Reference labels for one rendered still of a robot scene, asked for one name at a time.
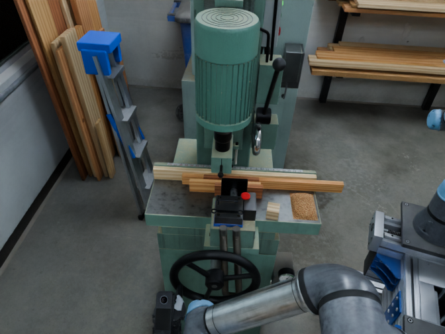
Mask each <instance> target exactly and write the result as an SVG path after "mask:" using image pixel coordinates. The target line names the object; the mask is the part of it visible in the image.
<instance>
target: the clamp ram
mask: <svg viewBox="0 0 445 334"><path fill-rule="evenodd" d="M247 187H248V179H240V178H222V179H221V195H231V196H241V193H243V192H247Z"/></svg>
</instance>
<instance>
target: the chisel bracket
mask: <svg viewBox="0 0 445 334"><path fill-rule="evenodd" d="M232 147H233V135H232V139H231V141H230V149H229V150H228V151H227V152H219V151H217V150H216V149H215V139H214V137H213V148H212V155H211V172H212V173H219V170H220V165H223V167H222V172H223V174H231V172H232V168H233V164H232V161H233V157H232Z"/></svg>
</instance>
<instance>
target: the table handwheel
mask: <svg viewBox="0 0 445 334"><path fill-rule="evenodd" d="M199 260H211V267H210V270H208V271H206V270H203V269H202V268H200V267H198V266H197V265H195V264H193V263H192V262H195V261H199ZM221 260H223V261H227V262H231V263H234V264H237V265H239V266H241V267H243V268H244V269H245V270H247V271H248V272H249V273H246V274H234V275H224V272H223V271H222V270H221V264H222V263H221ZM184 266H188V267H190V268H191V269H193V270H195V271H196V272H198V273H200V274H201V275H203V276H204V277H205V286H206V287H207V288H208V289H207V291H206V293H205V295H204V294H199V293H197V292H194V291H192V290H190V289H188V288H186V287H185V286H184V285H183V284H182V283H181V282H180V281H179V278H178V274H179V271H180V270H181V269H182V268H183V267H184ZM248 278H251V279H252V283H251V284H250V286H249V287H248V288H246V289H245V290H244V291H242V292H239V293H237V294H233V295H229V296H210V295H211V292H212V291H213V290H220V289H221V288H223V287H224V281H229V280H239V279H248ZM170 282H171V284H172V286H173V287H174V289H175V290H177V286H178V285H179V284H181V285H182V286H183V296H184V297H186V298H188V299H190V300H193V301H194V300H208V301H210V302H212V303H214V304H217V303H220V302H223V301H225V300H229V299H231V298H235V297H237V296H240V295H242V294H246V293H248V292H252V291H254V290H257V289H258V288H259V287H260V282H261V276H260V273H259V271H258V269H257V268H256V266H255V265H254V264H253V263H252V262H250V261H249V260H248V259H246V258H244V257H243V256H240V255H238V254H235V253H233V252H228V251H223V250H200V251H196V252H191V253H189V254H186V255H184V256H182V257H181V258H179V259H178V260H177V261H175V262H174V264H173V265H172V267H171V269H170Z"/></svg>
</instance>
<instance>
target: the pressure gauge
mask: <svg viewBox="0 0 445 334"><path fill-rule="evenodd" d="M294 276H295V271H294V270H293V269H291V268H282V269H280V270H279V271H278V280H279V281H280V282H281V281H283V280H286V278H288V279H289V278H292V277H294Z"/></svg>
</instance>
